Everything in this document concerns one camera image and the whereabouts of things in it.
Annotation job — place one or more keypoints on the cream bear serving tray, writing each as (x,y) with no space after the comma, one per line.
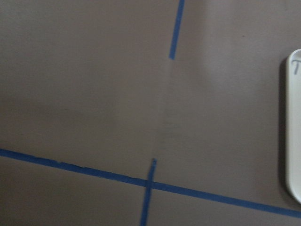
(293,124)

